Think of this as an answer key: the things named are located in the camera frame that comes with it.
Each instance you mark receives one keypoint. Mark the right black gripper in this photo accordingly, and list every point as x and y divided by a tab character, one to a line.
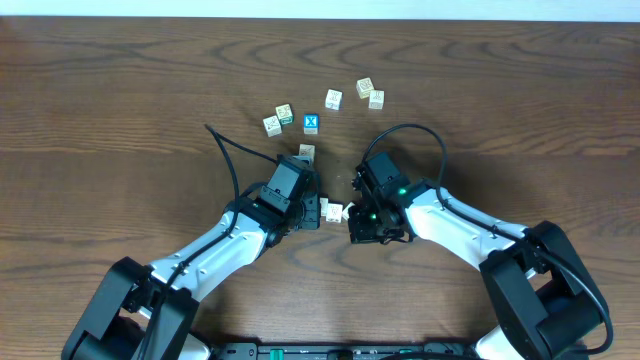
361	233

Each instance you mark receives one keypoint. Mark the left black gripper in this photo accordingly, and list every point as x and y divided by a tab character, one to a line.
317	223

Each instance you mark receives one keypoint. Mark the yellow edged white block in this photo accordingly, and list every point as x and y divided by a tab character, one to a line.
334	212

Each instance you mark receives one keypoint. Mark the red edged grape block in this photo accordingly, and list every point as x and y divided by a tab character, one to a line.
345	212

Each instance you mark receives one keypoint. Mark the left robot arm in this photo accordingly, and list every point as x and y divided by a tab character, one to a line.
146	311

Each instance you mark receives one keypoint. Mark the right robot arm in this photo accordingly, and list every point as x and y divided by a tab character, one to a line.
546	303

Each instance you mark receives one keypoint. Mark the white block red drawing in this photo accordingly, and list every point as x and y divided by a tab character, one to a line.
272	126

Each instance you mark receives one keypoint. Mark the blue X letter block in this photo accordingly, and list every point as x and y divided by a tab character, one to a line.
311	124

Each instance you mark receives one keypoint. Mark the green edged picture block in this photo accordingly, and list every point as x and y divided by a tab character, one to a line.
284	114

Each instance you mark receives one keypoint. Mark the yellow picture block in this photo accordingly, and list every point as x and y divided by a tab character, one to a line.
364	87

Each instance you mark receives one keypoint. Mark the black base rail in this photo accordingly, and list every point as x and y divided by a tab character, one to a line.
301	351

